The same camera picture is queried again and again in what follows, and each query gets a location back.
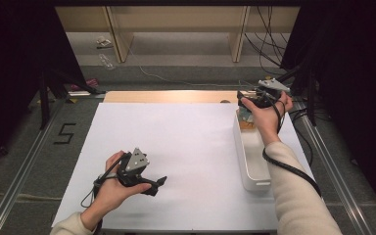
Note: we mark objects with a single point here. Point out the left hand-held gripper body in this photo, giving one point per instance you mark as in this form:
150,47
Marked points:
137,161

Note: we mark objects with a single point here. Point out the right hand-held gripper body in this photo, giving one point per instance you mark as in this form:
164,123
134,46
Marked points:
267,94

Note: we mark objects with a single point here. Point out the white plastic bin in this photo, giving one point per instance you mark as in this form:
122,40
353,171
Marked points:
258,163

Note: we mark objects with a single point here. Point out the person's right hand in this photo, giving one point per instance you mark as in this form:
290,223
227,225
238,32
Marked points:
267,120

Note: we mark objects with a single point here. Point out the person's left hand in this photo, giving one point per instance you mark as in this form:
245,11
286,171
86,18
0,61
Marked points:
111,196

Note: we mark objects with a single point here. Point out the white table sheet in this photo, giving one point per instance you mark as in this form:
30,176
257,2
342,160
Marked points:
163,137

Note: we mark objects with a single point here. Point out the black metal stand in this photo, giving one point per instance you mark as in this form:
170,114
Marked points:
311,98
44,98

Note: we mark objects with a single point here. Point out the wooden table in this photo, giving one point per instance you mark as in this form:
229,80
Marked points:
169,96

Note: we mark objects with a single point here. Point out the black curtain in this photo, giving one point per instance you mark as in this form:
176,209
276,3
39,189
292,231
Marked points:
13,65
355,81

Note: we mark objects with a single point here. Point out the pink cloth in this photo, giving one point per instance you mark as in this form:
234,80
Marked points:
89,83

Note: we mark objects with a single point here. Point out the wooden shelf unit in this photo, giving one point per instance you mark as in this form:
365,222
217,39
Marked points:
176,19

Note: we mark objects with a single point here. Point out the clear plastic bottle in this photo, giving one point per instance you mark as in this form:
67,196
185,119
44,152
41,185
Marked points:
106,62

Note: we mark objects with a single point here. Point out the crumpled white paper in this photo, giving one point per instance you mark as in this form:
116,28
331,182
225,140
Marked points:
103,41

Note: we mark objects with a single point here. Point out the metal floor rail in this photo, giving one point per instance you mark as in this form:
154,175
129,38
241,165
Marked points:
339,182
16,182

